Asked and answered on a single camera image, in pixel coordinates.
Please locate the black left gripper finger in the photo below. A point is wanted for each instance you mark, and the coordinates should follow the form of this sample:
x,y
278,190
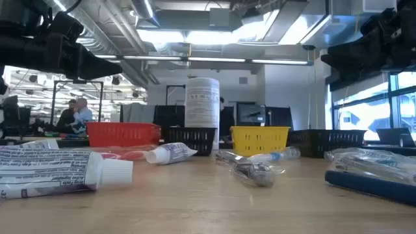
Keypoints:
x,y
94,66

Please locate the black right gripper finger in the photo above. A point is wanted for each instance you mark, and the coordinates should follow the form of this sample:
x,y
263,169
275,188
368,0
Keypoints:
x,y
344,58

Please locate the red plastic basket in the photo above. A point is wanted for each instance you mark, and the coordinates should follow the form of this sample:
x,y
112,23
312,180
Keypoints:
x,y
123,135

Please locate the red toothbrush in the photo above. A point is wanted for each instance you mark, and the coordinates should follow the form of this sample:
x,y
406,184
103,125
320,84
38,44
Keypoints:
x,y
130,155

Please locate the small white purple toothpaste tube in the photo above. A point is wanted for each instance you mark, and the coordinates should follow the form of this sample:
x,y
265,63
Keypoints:
x,y
169,153

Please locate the white toothpaste tube black print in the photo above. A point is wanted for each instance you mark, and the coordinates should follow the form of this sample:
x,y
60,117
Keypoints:
x,y
48,172

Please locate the grey toothbrush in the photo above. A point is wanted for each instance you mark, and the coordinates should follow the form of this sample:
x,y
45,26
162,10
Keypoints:
x,y
373,170

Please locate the clear blue toothbrush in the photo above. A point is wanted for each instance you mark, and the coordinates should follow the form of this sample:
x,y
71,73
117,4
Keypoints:
x,y
276,156

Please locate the silver razor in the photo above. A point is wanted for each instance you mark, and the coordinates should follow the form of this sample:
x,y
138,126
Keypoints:
x,y
229,157
256,175

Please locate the white ceiling unit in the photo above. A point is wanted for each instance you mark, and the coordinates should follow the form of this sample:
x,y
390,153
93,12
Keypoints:
x,y
378,6

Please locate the grey cloth partition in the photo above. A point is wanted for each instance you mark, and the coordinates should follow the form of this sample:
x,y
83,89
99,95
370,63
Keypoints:
x,y
136,113

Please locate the cluttered background workbench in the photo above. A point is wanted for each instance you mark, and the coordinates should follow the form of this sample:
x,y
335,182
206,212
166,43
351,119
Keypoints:
x,y
71,142

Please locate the wide black plastic basket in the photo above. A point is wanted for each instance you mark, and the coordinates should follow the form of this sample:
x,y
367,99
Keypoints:
x,y
325,141

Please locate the black panel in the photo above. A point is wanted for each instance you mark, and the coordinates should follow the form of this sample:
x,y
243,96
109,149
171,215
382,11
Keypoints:
x,y
279,117
169,115

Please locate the dark desk under laptop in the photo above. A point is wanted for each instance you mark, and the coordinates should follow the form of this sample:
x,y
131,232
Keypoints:
x,y
373,147

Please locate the black computer monitor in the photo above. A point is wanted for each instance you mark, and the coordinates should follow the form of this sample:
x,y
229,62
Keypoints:
x,y
251,114

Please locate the white wipes canister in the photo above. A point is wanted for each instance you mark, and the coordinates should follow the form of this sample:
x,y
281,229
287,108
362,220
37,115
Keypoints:
x,y
201,100

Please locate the yellow plastic basket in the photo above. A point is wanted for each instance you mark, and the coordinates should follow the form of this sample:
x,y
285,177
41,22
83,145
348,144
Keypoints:
x,y
260,139

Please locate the long ceiling light bar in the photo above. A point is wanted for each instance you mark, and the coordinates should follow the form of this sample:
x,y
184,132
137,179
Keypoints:
x,y
214,59

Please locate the small black plastic basket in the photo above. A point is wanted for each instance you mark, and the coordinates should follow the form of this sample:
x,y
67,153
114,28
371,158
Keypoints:
x,y
201,138

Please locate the black metal frame stand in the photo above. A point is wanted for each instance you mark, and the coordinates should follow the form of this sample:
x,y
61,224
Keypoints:
x,y
78,83

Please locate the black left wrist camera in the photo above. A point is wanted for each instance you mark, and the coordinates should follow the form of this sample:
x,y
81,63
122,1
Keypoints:
x,y
66,27

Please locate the round silver air duct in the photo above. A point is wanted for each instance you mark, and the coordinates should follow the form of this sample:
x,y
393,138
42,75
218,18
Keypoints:
x,y
143,9

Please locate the thin black frame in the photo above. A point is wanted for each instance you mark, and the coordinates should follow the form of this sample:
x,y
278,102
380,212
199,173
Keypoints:
x,y
175,86

